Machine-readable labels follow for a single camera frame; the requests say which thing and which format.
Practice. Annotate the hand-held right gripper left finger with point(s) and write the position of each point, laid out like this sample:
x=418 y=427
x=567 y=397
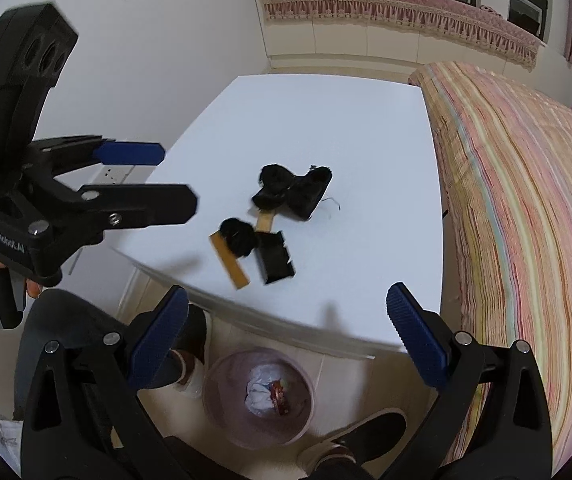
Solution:
x=158 y=335

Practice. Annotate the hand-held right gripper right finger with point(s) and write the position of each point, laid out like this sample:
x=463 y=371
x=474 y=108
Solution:
x=418 y=340

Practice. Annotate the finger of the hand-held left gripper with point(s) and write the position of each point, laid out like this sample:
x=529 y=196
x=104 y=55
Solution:
x=151 y=205
x=131 y=153

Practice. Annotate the pink plastic waste bin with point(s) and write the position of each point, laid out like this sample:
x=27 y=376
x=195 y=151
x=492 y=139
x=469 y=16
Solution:
x=221 y=395

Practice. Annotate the black fluffy tuft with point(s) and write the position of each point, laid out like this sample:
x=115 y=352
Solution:
x=275 y=182
x=238 y=237

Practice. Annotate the short tan cardboard strip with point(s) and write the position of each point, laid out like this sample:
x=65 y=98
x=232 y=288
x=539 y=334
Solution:
x=265 y=221

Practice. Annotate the small black box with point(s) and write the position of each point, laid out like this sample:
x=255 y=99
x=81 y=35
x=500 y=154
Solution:
x=273 y=257

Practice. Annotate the pair of black socks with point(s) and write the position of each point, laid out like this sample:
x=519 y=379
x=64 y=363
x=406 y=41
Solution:
x=308 y=197

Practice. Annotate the white power strip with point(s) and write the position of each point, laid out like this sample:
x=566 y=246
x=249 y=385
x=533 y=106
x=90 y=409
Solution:
x=113 y=175

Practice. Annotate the person's left black shoe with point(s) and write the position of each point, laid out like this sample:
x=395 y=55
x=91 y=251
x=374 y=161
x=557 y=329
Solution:
x=196 y=330

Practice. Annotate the person's black shoe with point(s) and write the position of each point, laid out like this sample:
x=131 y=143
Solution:
x=365 y=430
x=196 y=330

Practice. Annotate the person's right black shoe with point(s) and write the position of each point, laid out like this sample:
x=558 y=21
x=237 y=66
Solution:
x=365 y=430

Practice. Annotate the crumpled white paper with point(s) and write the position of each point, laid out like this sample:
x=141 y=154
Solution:
x=258 y=397

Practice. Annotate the red snack wrapper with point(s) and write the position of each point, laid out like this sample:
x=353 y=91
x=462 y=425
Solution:
x=281 y=400

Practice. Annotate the striped pastel bed blanket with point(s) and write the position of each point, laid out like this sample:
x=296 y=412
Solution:
x=520 y=220

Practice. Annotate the thin dark thread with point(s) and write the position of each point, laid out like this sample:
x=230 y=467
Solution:
x=335 y=202

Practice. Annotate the white low cabinet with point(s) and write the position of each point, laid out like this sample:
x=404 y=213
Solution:
x=341 y=45

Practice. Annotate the pink lace fringed cloth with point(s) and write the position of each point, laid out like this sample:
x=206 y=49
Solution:
x=390 y=2

